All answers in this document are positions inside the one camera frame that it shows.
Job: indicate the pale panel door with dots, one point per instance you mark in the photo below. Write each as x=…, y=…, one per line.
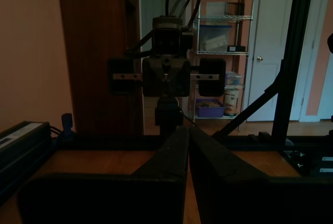
x=151, y=5

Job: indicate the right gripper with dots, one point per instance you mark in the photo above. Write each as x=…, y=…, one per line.
x=156, y=83

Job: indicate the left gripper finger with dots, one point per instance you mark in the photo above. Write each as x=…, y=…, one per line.
x=260, y=200
x=104, y=198

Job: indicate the clear bin colourful contents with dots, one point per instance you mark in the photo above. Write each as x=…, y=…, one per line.
x=233, y=78

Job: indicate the purple plastic bin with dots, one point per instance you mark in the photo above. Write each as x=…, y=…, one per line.
x=209, y=110

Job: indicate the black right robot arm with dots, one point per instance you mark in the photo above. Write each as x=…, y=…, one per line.
x=167, y=116

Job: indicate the black aluminium frame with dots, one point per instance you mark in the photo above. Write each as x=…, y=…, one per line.
x=294, y=52

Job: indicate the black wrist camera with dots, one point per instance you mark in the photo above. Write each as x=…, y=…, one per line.
x=166, y=41

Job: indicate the black power supply box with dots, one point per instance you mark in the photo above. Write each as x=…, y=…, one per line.
x=20, y=143

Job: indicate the white panel door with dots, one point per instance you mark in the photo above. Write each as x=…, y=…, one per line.
x=273, y=26

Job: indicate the clear bin blue lid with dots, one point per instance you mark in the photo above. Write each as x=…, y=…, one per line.
x=214, y=37

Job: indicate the white orange canister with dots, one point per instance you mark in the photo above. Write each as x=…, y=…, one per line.
x=231, y=101

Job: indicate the dark wooden cabinet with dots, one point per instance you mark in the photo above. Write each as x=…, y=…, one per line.
x=99, y=39

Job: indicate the small black box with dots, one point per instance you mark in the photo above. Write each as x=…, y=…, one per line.
x=236, y=48

